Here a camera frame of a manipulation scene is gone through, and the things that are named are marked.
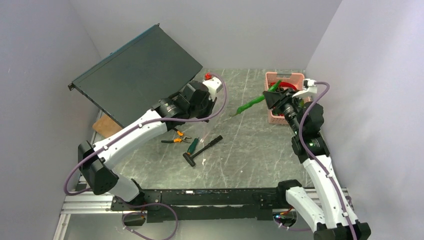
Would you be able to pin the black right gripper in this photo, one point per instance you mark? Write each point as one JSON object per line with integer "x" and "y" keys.
{"x": 272, "y": 98}

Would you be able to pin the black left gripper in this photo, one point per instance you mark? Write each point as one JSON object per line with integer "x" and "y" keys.
{"x": 210, "y": 104}

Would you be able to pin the green chili pepper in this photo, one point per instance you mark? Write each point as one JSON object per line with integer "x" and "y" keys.
{"x": 256, "y": 100}

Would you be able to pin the clear zip top bag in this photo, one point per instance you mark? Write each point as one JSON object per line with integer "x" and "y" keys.
{"x": 207, "y": 127}

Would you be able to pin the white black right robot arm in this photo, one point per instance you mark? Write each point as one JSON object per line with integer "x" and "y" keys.
{"x": 332, "y": 218}

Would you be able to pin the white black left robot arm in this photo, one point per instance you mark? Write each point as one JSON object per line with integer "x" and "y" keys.
{"x": 97, "y": 161}

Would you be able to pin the red chili pepper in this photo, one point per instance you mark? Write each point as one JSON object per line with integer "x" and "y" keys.
{"x": 283, "y": 85}

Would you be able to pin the pink plastic basket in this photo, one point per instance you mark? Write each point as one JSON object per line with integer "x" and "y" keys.
{"x": 294, "y": 78}

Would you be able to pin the black hammer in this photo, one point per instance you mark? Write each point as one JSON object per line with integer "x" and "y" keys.
{"x": 189, "y": 156}

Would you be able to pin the wooden block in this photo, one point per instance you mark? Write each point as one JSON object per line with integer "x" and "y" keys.
{"x": 106, "y": 127}

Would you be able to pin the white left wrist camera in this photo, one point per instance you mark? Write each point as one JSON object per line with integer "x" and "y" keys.
{"x": 213, "y": 84}

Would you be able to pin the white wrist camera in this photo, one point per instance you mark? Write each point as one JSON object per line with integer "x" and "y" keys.
{"x": 213, "y": 84}
{"x": 309, "y": 88}

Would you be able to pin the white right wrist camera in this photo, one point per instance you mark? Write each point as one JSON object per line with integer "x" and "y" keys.
{"x": 309, "y": 88}

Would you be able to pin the green handled screwdriver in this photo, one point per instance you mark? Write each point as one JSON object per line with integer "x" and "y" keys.
{"x": 191, "y": 149}

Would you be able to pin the dark flat network switch box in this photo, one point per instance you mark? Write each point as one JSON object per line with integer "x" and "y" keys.
{"x": 130, "y": 80}

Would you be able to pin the aluminium frame rail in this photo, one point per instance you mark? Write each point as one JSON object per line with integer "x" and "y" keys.
{"x": 85, "y": 203}

